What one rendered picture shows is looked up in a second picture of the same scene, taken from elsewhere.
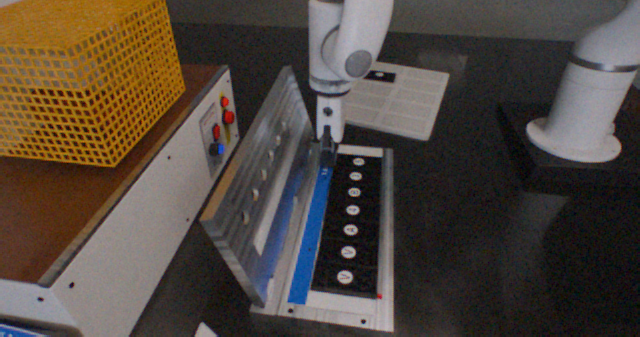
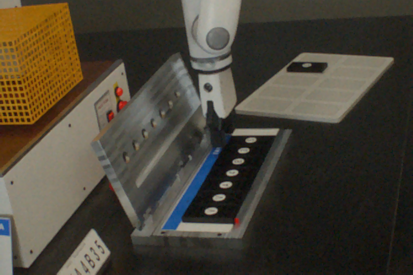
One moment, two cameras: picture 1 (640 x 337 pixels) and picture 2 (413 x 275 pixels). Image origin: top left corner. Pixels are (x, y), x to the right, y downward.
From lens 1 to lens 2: 99 cm
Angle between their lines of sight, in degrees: 18
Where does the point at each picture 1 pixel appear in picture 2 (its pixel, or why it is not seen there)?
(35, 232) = not seen: outside the picture
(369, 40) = (222, 19)
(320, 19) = (189, 8)
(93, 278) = (21, 188)
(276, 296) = (153, 227)
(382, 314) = (236, 230)
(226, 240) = (108, 159)
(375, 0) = not seen: outside the picture
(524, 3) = not seen: outside the picture
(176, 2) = (75, 11)
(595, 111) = not seen: outside the picture
